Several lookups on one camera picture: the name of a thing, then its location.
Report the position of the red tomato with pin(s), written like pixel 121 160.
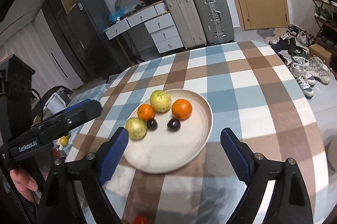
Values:
pixel 142 219

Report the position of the yellow-green pear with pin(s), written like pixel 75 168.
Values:
pixel 160 101

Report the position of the green-yellow rough pear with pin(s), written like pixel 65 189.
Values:
pixel 136 128

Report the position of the silver grey suitcase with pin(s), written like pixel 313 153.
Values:
pixel 216 21

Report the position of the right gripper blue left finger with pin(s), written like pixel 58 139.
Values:
pixel 110 153

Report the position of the cardboard box on floor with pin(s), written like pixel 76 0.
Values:
pixel 321 52

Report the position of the wooden shoe rack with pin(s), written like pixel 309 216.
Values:
pixel 325 17

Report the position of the orange on plate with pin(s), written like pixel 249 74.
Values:
pixel 181 109

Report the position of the dark plum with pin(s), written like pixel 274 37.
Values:
pixel 174 125
pixel 152 124

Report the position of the dark refrigerator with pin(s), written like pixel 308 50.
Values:
pixel 80 35

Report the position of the orange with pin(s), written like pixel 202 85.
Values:
pixel 145 112
pixel 181 109

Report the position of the yellow lemon on side table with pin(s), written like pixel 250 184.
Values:
pixel 64 140

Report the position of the large cream plate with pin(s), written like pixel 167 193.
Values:
pixel 162 150

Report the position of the white kettle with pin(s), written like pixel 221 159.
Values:
pixel 55 104

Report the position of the person's left hand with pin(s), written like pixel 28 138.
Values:
pixel 25 184

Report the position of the white drawer desk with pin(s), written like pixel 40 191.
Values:
pixel 159 25

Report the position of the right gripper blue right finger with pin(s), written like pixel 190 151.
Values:
pixel 239 154

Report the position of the beige suitcase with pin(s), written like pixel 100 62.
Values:
pixel 188 23

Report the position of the white grey sneaker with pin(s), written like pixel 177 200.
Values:
pixel 304 79

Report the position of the beige sneaker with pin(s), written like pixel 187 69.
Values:
pixel 319 70

